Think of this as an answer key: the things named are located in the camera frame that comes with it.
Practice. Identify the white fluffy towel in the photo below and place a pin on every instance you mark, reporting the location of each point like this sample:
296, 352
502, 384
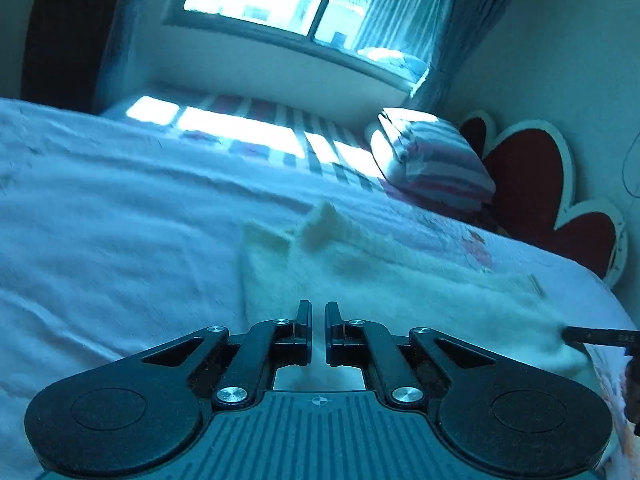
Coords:
400, 285

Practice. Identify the blue cloth bundle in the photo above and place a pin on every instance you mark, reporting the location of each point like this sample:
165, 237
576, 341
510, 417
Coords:
395, 62

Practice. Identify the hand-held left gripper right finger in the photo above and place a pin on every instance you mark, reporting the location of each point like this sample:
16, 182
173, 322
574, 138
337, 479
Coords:
332, 322

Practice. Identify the red petal-shaped headboard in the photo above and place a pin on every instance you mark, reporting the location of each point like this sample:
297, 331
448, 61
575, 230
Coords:
535, 180

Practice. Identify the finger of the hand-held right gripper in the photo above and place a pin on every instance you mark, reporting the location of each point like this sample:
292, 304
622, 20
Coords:
600, 336

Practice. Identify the dark wooden wardrobe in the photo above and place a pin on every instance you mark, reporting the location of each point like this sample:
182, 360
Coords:
65, 25

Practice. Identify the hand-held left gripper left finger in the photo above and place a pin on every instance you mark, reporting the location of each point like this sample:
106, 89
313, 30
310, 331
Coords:
303, 322

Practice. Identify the striped bed sheet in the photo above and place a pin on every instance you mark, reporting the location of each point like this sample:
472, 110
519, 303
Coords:
240, 132

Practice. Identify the folded striped quilt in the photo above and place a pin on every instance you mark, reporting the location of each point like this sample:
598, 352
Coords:
435, 160

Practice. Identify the blue window curtain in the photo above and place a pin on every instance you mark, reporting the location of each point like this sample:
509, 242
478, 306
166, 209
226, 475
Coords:
125, 25
475, 20

